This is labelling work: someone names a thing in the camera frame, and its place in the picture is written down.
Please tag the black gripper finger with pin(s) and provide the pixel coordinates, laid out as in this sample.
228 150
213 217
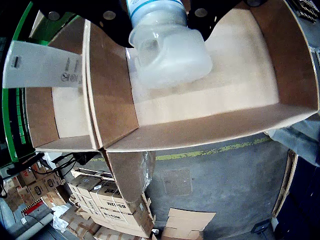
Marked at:
205 15
100 15

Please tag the white bottle teal label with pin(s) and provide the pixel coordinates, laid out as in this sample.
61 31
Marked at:
172 57

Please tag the tall white carton box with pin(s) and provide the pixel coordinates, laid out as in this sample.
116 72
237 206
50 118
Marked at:
37 67

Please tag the BS printed cardboard box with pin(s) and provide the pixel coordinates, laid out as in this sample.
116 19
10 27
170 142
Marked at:
125 221
117 200

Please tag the flat cardboard sheet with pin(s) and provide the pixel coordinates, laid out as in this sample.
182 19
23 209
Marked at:
185 225

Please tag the green metal cabinet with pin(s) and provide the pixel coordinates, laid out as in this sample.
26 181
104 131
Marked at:
7 117

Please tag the bystander person body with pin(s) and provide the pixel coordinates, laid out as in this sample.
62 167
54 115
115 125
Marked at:
300 140

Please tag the clear plastic wrap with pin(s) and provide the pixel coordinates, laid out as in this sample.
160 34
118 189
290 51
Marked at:
148 170

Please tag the small black floodlight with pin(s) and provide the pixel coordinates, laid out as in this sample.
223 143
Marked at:
261 227

